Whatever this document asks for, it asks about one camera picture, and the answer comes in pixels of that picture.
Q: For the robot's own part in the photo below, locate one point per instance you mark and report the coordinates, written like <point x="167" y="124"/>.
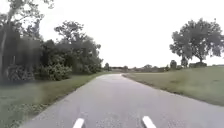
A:
<point x="78" y="123"/>
<point x="148" y="122"/>

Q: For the grass verge beside wood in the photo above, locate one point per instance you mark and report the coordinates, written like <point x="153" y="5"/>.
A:
<point x="36" y="91"/>

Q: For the open grass field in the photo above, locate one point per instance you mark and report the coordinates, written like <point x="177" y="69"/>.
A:
<point x="186" y="81"/>

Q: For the large lone tree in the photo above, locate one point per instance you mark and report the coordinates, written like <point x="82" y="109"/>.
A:
<point x="198" y="40"/>

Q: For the wood of trees and bushes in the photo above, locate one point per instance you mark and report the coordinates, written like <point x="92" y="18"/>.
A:
<point x="50" y="56"/>

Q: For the distant row of trees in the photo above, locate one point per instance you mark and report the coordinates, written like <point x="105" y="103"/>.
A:
<point x="146" y="68"/>

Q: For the grey asphalt path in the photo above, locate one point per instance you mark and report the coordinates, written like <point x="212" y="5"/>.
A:
<point x="113" y="100"/>

